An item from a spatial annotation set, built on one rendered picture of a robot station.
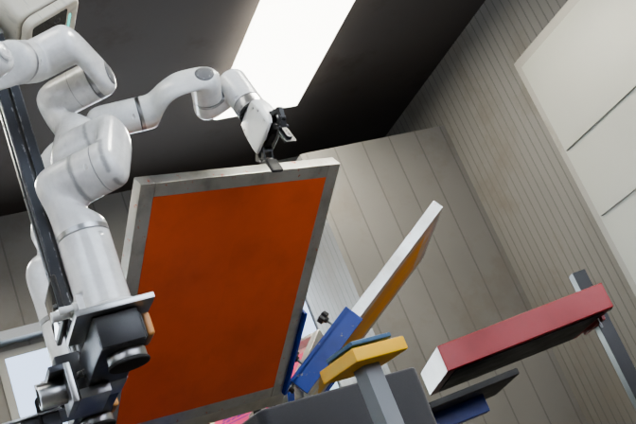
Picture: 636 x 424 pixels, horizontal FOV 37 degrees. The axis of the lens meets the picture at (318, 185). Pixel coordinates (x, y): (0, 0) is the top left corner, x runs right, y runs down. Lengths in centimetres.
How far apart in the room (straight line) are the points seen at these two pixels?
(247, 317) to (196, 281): 24
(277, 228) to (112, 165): 85
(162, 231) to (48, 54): 59
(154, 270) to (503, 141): 440
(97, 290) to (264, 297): 101
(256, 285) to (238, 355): 24
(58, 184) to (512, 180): 498
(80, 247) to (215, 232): 73
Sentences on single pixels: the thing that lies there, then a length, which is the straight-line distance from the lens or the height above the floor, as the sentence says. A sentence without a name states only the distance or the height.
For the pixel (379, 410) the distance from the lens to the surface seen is 186.
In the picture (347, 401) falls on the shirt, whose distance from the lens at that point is 217.
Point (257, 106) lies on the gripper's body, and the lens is 227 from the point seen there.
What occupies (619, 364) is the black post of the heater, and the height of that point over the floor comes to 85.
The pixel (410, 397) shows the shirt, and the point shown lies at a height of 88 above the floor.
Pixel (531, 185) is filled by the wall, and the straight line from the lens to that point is 637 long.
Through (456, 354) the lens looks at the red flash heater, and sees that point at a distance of 320.
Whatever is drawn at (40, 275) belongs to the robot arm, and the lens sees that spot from 218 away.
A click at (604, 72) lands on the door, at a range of 564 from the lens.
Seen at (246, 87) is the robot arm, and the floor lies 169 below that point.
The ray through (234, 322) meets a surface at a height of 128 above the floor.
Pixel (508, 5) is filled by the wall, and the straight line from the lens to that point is 629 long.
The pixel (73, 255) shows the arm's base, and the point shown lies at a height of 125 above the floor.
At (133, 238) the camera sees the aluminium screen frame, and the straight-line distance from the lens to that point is 230.
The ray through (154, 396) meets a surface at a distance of 266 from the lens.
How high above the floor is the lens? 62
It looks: 20 degrees up
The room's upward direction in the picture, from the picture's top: 23 degrees counter-clockwise
